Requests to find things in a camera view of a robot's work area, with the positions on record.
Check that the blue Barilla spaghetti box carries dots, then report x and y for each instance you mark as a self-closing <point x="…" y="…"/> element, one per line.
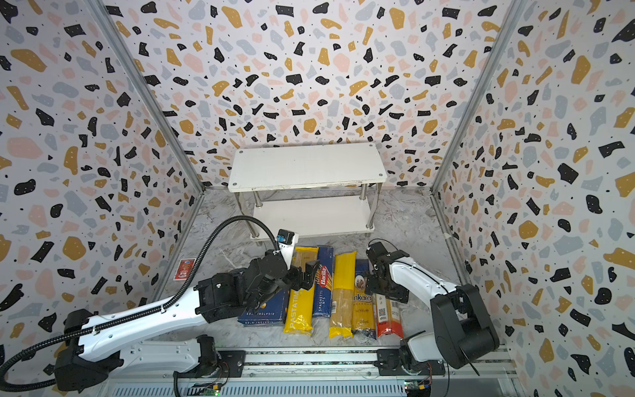
<point x="324" y="283"/>

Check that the yellow Pastatime spaghetti bag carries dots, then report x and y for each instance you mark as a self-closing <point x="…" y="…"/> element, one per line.
<point x="300" y="310"/>

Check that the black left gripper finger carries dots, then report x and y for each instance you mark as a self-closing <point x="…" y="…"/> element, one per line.
<point x="312" y="268"/>
<point x="301" y="278"/>

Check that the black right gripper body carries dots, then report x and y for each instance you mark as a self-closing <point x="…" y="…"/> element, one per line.
<point x="375" y="286"/>

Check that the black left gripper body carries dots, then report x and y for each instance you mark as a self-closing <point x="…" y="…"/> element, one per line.
<point x="256" y="304"/>

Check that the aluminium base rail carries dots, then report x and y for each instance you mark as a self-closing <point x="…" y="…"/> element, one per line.
<point x="190" y="369"/>

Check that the red spaghetti bag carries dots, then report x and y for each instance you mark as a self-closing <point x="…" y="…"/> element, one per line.
<point x="388" y="319"/>

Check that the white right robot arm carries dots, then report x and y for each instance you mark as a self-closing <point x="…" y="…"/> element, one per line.
<point x="463" y="331"/>

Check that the blue Barilla rigatoni box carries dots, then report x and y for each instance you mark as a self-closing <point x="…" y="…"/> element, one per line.
<point x="271" y="313"/>

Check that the white two-tier shelf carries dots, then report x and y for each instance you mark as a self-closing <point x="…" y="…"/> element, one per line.
<point x="315" y="191"/>

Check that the blue Ankara spaghetti bag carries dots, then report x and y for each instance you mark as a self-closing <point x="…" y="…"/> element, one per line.
<point x="363" y="315"/>

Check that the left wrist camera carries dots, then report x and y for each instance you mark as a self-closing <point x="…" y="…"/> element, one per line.
<point x="287" y="241"/>

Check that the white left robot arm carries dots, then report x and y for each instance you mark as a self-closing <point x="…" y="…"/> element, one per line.
<point x="95" y="345"/>

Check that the red playing card box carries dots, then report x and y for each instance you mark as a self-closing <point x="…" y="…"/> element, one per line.
<point x="184" y="269"/>

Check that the yellow clear spaghetti bag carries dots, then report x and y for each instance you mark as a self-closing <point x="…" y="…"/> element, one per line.
<point x="342" y="295"/>

